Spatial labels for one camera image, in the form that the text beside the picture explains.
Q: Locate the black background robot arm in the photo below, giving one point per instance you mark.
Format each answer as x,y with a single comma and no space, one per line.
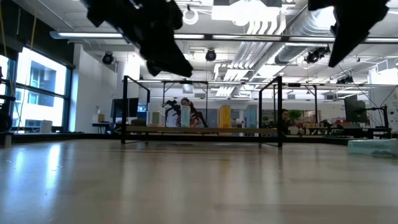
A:
171,107

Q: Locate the silver ventilation duct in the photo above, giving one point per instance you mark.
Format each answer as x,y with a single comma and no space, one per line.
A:
304,28

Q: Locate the black computer monitor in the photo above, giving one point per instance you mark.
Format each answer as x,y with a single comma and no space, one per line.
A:
132,107
354,110

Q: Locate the teal medicine bottle white cap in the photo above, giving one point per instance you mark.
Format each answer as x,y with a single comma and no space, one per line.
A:
252,116

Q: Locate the LED light bar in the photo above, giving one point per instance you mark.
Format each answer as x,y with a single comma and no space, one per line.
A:
189,36
248,37
87,35
311,39

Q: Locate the black overhead rig beam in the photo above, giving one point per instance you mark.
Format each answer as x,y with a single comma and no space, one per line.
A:
233,37

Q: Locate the person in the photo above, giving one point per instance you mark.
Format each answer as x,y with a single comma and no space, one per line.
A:
194,119
284,117

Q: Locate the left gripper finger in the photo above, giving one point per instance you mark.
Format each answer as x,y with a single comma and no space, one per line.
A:
154,69
168,57

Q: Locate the background potted plant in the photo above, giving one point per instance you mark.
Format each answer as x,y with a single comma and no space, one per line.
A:
294,115

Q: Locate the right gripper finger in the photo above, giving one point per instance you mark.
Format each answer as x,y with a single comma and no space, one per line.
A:
345,45

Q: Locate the green medicine bottle white cap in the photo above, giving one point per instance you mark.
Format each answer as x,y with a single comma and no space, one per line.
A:
373,147

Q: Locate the large window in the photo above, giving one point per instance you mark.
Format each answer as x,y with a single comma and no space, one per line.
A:
40,93

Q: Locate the black ceiling camera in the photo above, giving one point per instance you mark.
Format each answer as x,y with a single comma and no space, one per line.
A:
211,55
317,54
107,58

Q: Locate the wooden shelf black metal frame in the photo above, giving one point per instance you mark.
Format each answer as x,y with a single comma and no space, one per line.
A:
202,130

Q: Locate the cardboard box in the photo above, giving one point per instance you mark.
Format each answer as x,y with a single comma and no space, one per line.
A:
99,117

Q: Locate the white bin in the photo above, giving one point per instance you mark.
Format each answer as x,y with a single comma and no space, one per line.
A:
46,126

